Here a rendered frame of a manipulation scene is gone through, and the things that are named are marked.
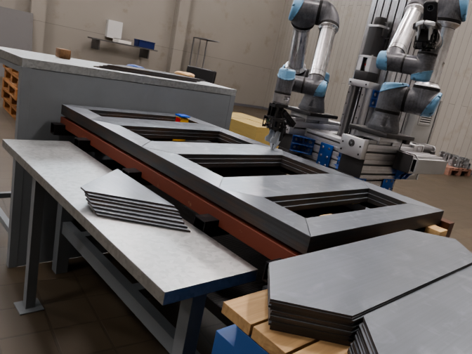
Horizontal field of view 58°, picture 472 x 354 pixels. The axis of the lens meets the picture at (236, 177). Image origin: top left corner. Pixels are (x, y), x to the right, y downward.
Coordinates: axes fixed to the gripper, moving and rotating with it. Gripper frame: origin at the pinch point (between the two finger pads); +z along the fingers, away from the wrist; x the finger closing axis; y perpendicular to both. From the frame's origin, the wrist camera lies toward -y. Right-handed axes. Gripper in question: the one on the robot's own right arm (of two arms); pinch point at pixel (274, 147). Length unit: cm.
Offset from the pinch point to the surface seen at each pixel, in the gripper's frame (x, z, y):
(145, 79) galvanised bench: -81, -16, 24
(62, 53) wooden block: -122, -20, 55
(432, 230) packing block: 80, 7, 5
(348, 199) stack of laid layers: 54, 5, 17
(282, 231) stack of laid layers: 70, 4, 69
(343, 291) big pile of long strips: 96, 3, 81
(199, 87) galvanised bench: -81, -16, -13
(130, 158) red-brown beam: -7, 8, 69
